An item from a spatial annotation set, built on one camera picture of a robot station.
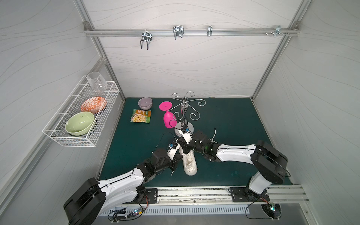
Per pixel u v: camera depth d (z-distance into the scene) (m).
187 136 0.72
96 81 0.65
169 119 0.84
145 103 1.12
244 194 0.73
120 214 0.70
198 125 1.02
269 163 0.45
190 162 0.81
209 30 0.73
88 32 0.77
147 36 0.78
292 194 0.75
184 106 0.78
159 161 0.63
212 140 0.93
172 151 0.72
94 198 0.42
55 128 0.56
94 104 0.72
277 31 0.77
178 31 0.76
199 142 0.63
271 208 0.72
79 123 0.62
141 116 1.07
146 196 0.73
